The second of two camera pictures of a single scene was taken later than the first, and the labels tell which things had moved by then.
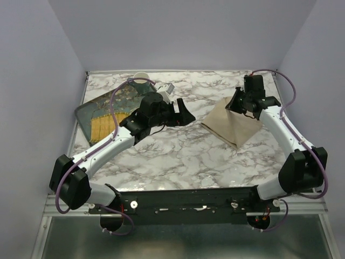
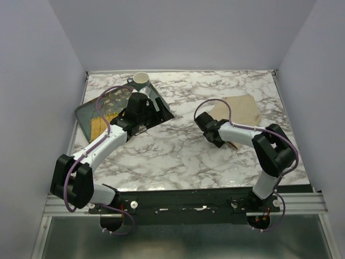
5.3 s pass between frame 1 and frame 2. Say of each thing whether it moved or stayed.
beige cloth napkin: stayed
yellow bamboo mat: stayed
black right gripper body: moved
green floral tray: stayed
